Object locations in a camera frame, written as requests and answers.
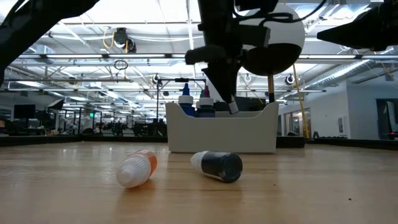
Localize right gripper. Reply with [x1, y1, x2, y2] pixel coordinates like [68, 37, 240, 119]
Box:
[317, 0, 398, 50]

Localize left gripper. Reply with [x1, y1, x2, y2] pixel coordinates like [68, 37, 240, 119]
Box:
[185, 14, 246, 105]

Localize large purple-capped coloring bottle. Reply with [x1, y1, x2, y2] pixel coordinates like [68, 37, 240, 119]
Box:
[196, 85, 216, 118]

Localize large blue-capped coloring bottle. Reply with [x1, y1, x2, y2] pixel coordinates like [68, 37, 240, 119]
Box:
[178, 82, 197, 118]

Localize grey plastic bin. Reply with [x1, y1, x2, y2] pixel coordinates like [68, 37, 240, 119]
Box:
[165, 101, 280, 154]

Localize small orange dropper bottle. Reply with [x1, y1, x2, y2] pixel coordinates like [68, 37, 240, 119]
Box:
[116, 149, 159, 189]

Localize black-framed light bar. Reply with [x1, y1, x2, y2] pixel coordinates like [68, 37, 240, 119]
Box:
[18, 53, 187, 60]
[298, 54, 398, 60]

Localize white globe table lamp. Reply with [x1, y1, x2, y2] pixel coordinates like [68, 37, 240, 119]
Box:
[233, 2, 307, 108]

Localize black background monitor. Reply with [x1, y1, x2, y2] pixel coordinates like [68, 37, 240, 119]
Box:
[13, 104, 37, 121]

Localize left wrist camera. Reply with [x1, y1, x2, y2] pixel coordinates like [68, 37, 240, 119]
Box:
[238, 24, 271, 49]

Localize yellow hanging cable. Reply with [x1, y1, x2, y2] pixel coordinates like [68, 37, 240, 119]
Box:
[292, 63, 311, 140]

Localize black ceiling cable reel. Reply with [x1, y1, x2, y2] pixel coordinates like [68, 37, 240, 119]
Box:
[113, 27, 137, 54]

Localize black aluminium frame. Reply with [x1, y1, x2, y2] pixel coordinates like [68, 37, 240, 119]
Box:
[0, 135, 398, 152]

